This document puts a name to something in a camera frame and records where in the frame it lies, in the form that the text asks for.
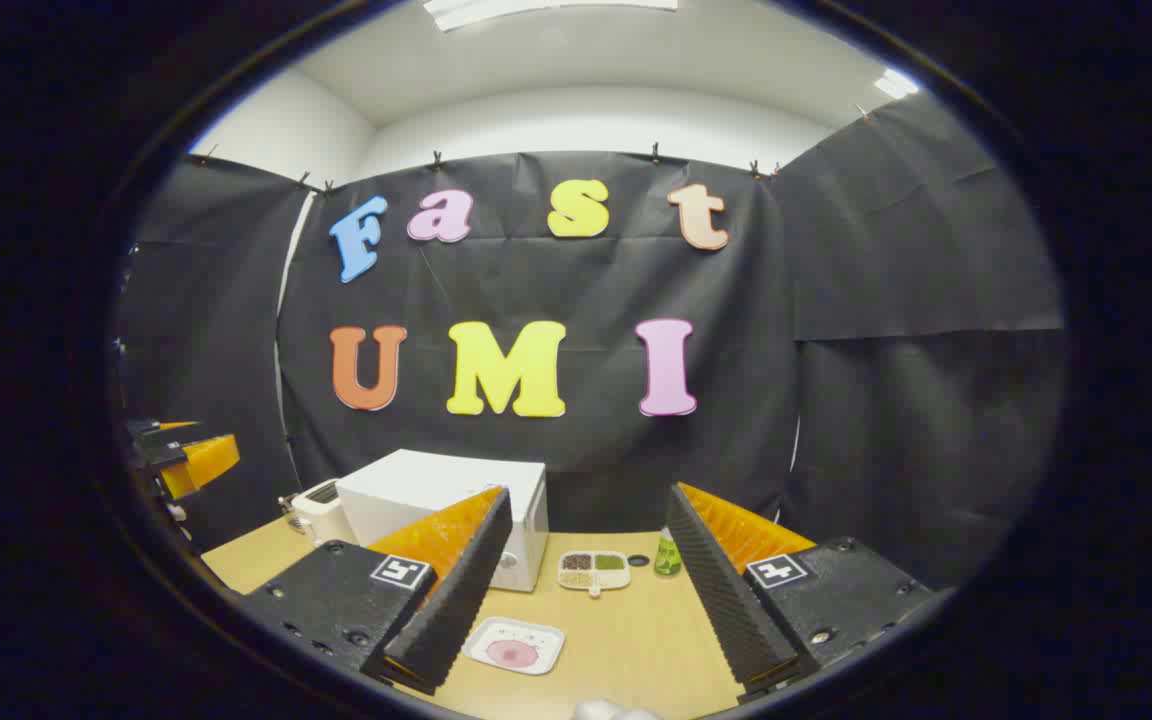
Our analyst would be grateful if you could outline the white divided dish of beans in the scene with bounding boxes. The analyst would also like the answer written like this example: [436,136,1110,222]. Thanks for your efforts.
[558,550,632,598]

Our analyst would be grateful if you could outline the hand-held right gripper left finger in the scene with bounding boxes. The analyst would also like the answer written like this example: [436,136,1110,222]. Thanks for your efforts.
[236,486,515,696]

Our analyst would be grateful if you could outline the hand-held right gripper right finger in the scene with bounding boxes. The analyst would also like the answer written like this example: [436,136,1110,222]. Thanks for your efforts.
[666,482,937,701]

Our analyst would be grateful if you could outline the white plate with pink food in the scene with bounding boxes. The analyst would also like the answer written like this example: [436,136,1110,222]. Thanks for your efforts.
[463,616,566,676]

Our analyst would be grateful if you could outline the white toaster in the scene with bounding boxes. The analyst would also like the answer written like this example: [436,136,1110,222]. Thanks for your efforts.
[281,478,359,547]

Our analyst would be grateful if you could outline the black backdrop cloth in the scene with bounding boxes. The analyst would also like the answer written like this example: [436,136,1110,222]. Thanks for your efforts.
[116,95,1067,591]

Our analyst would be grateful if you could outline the white microwave oven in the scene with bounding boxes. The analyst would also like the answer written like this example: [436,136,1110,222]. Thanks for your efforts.
[336,449,550,593]

